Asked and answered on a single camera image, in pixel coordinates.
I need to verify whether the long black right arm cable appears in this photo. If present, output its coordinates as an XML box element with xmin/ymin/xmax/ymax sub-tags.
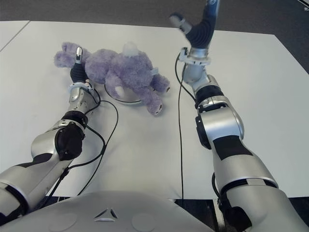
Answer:
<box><xmin>175</xmin><ymin>52</ymin><xmax>197</xmax><ymax>200</ymax></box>

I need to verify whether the long black arm cable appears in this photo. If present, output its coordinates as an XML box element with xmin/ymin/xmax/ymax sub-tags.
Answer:
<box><xmin>43</xmin><ymin>100</ymin><xmax>119</xmax><ymax>203</ymax></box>
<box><xmin>175</xmin><ymin>52</ymin><xmax>197</xmax><ymax>200</ymax></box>

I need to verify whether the short black left arm cable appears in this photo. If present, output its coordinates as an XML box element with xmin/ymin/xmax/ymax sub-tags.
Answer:
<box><xmin>67</xmin><ymin>125</ymin><xmax>107</xmax><ymax>170</ymax></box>

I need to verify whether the purple plush bunny doll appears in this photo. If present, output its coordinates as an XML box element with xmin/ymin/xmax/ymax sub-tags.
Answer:
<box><xmin>53</xmin><ymin>42</ymin><xmax>171</xmax><ymax>117</ymax></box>

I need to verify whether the short black right arm cable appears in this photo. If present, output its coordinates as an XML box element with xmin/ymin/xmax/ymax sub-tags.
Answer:
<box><xmin>211</xmin><ymin>171</ymin><xmax>223</xmax><ymax>206</ymax></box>

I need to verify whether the long black left arm cable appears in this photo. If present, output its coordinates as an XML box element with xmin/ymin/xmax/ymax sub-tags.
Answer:
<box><xmin>43</xmin><ymin>100</ymin><xmax>119</xmax><ymax>203</ymax></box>

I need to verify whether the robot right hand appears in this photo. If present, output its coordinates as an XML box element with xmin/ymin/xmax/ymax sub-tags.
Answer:
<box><xmin>169</xmin><ymin>0</ymin><xmax>222</xmax><ymax>53</ymax></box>

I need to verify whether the short black arm cable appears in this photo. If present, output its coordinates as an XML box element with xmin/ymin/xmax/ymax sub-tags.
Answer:
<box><xmin>211</xmin><ymin>171</ymin><xmax>223</xmax><ymax>206</ymax></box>
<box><xmin>67</xmin><ymin>125</ymin><xmax>107</xmax><ymax>170</ymax></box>

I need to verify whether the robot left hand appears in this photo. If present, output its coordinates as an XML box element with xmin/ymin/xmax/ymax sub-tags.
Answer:
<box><xmin>69</xmin><ymin>46</ymin><xmax>89</xmax><ymax>85</ymax></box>

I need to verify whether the grey robot torso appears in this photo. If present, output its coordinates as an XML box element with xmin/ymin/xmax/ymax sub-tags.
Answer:
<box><xmin>0</xmin><ymin>190</ymin><xmax>218</xmax><ymax>232</ymax></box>

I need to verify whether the white plate black rim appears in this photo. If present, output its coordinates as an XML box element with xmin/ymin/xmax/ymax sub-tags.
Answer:
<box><xmin>104</xmin><ymin>83</ymin><xmax>143</xmax><ymax>106</ymax></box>

